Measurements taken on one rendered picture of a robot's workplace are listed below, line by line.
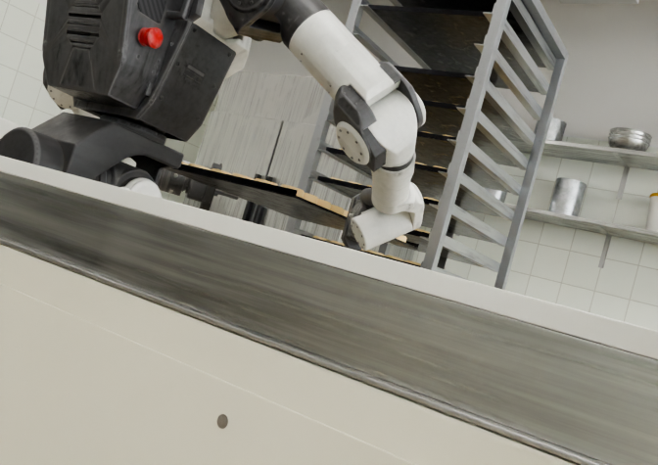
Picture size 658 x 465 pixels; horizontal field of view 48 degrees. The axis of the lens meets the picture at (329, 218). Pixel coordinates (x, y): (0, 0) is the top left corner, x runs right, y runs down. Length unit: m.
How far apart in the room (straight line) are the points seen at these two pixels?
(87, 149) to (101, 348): 0.74
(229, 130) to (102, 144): 3.89
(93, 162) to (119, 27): 0.21
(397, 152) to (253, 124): 3.84
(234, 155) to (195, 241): 4.53
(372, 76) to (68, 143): 0.48
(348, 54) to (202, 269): 0.73
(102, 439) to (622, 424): 0.30
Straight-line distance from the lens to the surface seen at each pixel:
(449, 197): 1.95
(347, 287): 0.40
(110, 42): 1.21
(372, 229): 1.33
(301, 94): 4.84
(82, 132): 1.23
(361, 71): 1.13
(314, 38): 1.16
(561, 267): 4.65
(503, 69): 2.22
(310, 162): 2.17
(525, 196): 2.54
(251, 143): 4.92
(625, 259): 4.56
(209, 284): 0.45
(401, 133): 1.15
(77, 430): 0.50
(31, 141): 1.19
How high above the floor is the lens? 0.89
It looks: 4 degrees up
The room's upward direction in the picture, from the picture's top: 16 degrees clockwise
